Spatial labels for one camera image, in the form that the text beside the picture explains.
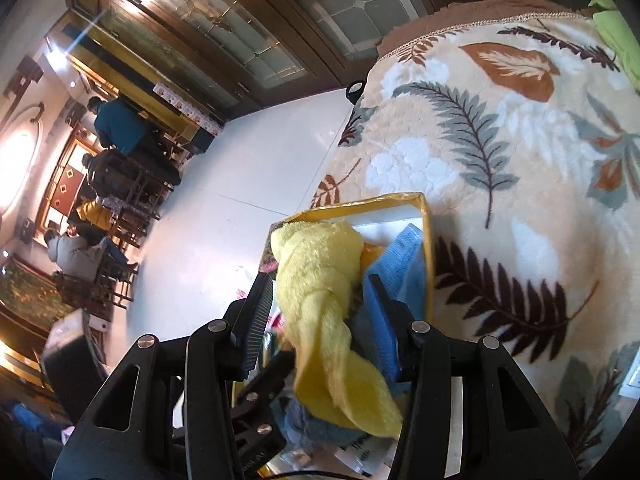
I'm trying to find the black cable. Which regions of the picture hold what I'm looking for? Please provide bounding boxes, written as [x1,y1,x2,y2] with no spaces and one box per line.
[272,469,353,480]

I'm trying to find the lime green folded cloth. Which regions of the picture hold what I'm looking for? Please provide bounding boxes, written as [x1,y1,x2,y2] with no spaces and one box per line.
[587,0,640,92]

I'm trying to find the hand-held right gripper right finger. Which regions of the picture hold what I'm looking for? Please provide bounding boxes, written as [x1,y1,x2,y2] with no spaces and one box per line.
[362,274,581,480]

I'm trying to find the row of pink white boxes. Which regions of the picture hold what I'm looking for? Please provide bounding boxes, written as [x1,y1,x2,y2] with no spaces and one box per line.
[152,81,224,134]

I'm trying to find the leaf print blanket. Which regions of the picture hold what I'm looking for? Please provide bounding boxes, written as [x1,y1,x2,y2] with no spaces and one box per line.
[310,0,640,476]

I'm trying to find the white flat object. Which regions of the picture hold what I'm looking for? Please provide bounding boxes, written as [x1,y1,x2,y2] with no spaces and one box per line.
[620,360,640,399]

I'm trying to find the dark wooden chair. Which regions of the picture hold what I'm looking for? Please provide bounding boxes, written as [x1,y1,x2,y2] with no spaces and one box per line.
[52,250,140,322]

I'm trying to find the black box speaker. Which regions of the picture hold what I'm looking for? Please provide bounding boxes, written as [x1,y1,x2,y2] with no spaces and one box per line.
[41,308,109,411]

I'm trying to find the yellow cardboard box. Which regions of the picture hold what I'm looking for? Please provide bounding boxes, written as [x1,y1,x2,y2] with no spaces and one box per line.
[231,191,434,479]

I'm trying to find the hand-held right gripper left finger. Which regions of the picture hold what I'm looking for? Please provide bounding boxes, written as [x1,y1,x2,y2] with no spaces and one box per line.
[52,271,275,480]

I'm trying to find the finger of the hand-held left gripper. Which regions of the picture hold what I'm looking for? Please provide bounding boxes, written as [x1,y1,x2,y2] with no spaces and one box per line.
[234,349,297,479]

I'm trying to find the yellow towel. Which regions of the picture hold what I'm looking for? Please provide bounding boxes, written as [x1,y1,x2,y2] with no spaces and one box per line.
[270,220,405,438]

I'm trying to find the small blue towel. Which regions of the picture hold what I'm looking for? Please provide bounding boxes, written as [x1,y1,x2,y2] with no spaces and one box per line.
[272,395,366,454]

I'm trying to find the wooden glass cabinet doors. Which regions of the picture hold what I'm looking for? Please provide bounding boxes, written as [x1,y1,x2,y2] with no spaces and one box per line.
[65,0,417,122]

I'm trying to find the large blue towel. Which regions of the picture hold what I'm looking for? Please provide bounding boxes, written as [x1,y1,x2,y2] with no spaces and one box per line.
[350,224,429,361]

